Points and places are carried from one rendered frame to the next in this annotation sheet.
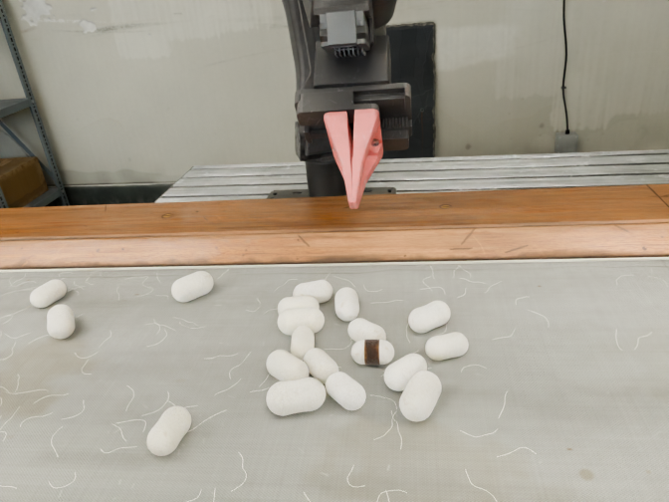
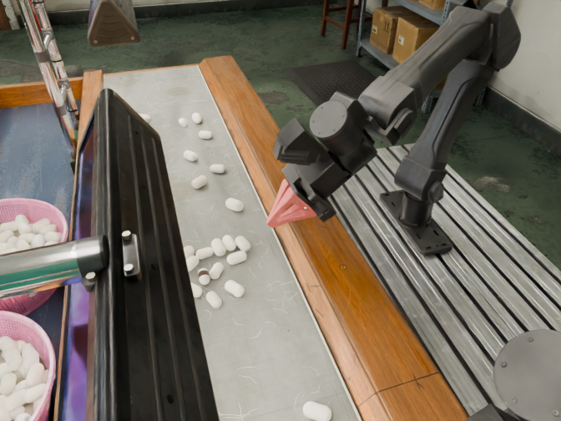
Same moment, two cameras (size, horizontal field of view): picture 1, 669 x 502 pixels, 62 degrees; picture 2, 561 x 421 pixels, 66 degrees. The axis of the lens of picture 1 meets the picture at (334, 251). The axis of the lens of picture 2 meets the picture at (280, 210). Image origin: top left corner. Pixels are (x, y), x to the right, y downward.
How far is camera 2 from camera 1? 0.62 m
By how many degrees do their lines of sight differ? 53
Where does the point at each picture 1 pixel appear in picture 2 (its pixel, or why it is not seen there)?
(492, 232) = (321, 295)
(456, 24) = not seen: outside the picture
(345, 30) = (276, 151)
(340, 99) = (293, 176)
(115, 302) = (223, 189)
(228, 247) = (270, 200)
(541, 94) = not seen: outside the picture
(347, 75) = (305, 168)
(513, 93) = not seen: outside the picture
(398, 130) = (320, 210)
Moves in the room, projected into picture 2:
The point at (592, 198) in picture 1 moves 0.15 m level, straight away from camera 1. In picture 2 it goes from (391, 339) to (501, 341)
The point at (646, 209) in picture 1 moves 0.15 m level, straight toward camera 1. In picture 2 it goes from (386, 371) to (270, 361)
